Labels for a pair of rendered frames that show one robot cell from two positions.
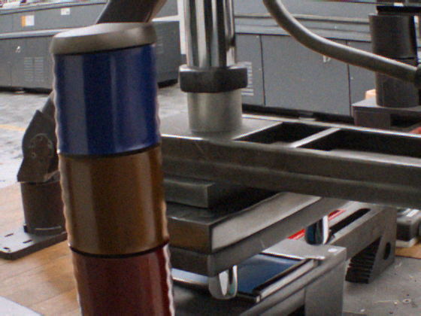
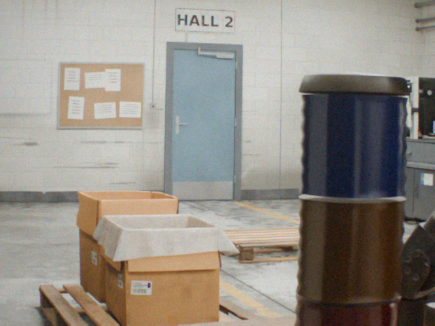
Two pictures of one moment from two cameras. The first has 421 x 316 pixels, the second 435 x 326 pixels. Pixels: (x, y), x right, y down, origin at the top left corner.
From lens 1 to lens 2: 8 cm
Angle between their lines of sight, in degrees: 32
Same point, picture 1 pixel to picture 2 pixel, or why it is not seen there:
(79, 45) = (319, 84)
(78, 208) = (305, 250)
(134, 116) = (368, 164)
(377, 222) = not seen: outside the picture
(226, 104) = not seen: outside the picture
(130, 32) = (370, 78)
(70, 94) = (310, 134)
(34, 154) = (408, 269)
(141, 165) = (372, 216)
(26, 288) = not seen: outside the picture
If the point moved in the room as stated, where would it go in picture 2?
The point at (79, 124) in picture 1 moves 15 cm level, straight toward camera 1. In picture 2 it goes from (315, 165) to (76, 210)
